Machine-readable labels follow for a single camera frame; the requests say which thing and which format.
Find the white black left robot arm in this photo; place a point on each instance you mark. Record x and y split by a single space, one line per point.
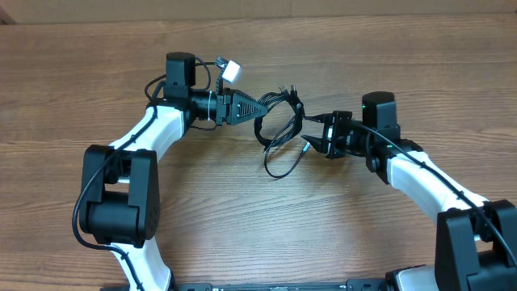
118 209

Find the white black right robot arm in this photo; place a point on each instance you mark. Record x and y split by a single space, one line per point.
475 242

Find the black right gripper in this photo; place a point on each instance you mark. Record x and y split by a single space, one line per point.
326 144

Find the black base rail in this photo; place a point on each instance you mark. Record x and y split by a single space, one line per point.
282 286

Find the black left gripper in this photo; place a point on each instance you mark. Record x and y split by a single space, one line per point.
229 106

